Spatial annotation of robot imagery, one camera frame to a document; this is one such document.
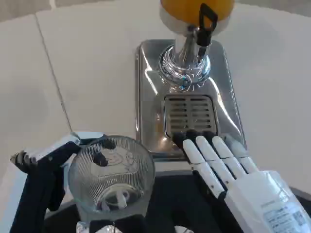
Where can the robot black torso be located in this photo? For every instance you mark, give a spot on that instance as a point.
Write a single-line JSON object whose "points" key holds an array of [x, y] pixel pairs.
{"points": [[175, 199]]}

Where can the clear ribbed glass cup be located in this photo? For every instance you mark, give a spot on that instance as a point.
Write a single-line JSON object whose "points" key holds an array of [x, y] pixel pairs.
{"points": [[114, 179]]}

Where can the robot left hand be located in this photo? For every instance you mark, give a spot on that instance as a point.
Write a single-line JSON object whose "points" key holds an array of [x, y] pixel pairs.
{"points": [[46, 170]]}

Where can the slotted steel drip grid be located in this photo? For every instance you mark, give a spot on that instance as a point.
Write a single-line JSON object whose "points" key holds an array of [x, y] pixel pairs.
{"points": [[189, 114]]}

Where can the steel drip tray base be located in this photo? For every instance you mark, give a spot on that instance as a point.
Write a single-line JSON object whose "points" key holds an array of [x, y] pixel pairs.
{"points": [[150, 102]]}

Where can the orange juice drink dispenser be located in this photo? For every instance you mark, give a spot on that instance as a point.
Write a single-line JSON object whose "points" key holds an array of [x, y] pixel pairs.
{"points": [[181, 14]]}

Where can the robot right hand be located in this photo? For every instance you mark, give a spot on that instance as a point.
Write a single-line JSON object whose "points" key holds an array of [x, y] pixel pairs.
{"points": [[252, 194]]}

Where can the black dispenser tap lever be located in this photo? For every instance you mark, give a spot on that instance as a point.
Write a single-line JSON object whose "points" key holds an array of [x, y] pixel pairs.
{"points": [[206, 26]]}

